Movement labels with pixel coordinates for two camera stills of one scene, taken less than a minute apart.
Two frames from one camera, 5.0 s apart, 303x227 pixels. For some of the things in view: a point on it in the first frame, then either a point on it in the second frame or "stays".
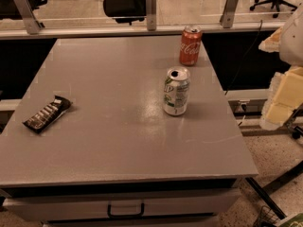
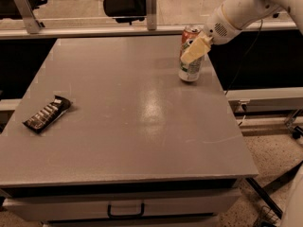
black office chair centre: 127,8 stays
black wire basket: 266,218 stays
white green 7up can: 176,91 -> 188,71
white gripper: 293,43 -> 222,27
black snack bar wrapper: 49,116 stays
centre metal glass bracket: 151,8 stays
